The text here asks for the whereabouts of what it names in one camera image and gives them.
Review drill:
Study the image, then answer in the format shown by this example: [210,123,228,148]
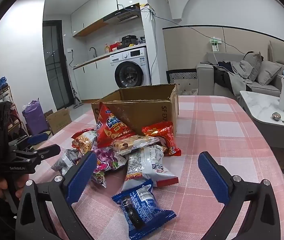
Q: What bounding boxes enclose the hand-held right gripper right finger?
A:
[198,151,284,240]

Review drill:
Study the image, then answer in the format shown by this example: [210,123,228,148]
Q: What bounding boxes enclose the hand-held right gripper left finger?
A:
[15,151,98,240]

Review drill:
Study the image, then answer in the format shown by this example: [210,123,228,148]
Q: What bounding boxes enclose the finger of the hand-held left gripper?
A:
[8,133,50,153]
[12,144,61,163]

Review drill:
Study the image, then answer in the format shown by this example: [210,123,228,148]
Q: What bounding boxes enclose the red triangular chip bag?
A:
[96,102,136,148]

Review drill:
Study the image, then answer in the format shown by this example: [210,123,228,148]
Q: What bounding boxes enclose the clear dotted biscuit packet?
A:
[110,134,161,155]

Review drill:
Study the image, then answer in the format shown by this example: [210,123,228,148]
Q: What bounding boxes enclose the purple plastic bag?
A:
[22,99,50,137]

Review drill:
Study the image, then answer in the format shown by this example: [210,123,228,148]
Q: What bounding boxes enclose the grey foil snack packet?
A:
[51,149,82,177]

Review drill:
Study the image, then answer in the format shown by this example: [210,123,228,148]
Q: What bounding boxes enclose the brown floor cardboard box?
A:
[44,107,73,135]

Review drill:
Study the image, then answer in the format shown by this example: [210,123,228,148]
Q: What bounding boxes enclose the purple grape candy packet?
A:
[92,147,128,172]

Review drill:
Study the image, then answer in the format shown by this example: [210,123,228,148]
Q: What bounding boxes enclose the yellow noodle snack packet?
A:
[71,128,98,155]

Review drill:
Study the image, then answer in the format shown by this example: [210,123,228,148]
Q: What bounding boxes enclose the pink checked tablecloth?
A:
[39,95,284,240]

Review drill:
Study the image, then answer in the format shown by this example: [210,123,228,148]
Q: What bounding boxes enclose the upright floor mop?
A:
[70,87,82,109]

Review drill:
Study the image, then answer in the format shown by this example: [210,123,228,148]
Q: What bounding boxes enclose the white and red snack packet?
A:
[122,145,179,192]

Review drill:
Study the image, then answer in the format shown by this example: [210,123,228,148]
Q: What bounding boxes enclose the blue cookie packet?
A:
[111,179,177,240]

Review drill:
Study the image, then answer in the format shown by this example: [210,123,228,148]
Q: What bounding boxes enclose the dark glass door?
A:
[42,20,72,107]

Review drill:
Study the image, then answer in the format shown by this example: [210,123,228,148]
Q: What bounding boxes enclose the white kitchen counter cabinet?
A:
[72,55,118,103]

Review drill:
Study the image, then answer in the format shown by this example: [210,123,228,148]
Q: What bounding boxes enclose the marble coffee table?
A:
[239,90,284,174]

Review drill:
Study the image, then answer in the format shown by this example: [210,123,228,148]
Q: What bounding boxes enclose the grey sofa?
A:
[196,40,284,103]

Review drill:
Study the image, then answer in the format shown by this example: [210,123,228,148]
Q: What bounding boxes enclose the pile of clothes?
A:
[214,60,254,95]

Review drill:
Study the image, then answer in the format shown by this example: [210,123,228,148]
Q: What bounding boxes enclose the grey sofa cushion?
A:
[256,60,282,85]
[243,52,262,82]

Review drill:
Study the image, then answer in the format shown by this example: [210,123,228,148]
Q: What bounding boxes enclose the white washing machine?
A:
[110,47,152,88]

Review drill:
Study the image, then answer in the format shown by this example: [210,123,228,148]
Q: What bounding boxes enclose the green white power strip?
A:
[210,37,222,53]

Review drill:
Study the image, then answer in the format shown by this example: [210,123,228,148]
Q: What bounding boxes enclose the black rice cooker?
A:
[120,35,138,48]

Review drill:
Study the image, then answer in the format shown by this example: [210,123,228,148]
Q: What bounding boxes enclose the silver range hood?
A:
[103,4,141,25]

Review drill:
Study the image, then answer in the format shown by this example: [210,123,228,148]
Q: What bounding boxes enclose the metal ball keychain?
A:
[271,112,284,124]

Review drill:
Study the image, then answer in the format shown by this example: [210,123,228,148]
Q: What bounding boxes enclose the white wall cabinets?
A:
[70,0,144,37]

